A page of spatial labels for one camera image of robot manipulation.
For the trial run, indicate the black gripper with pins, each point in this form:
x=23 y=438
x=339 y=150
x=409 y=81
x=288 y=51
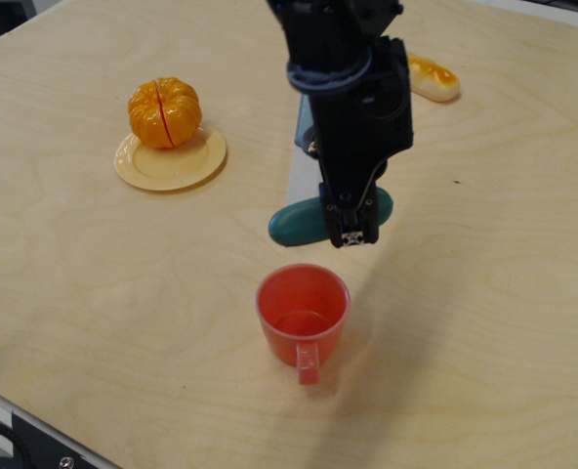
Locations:
x=354 y=132

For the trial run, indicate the green toy cucumber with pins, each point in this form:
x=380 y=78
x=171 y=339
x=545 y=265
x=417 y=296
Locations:
x=302 y=223

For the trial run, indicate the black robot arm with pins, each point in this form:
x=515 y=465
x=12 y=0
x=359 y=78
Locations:
x=328 y=44

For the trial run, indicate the red plastic cup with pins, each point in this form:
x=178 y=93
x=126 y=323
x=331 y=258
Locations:
x=302 y=310

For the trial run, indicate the toy bread loaf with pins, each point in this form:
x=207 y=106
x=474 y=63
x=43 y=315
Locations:
x=431 y=80

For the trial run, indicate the yellow plastic plate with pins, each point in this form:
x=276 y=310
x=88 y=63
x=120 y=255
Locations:
x=188 y=166

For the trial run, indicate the orange toy tangerine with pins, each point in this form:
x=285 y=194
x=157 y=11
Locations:
x=164 y=113

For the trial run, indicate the toy knife blue handle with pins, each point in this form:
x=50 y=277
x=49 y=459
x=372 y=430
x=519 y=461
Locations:
x=305 y=175

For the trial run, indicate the black corner bracket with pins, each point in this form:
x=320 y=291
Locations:
x=50 y=448

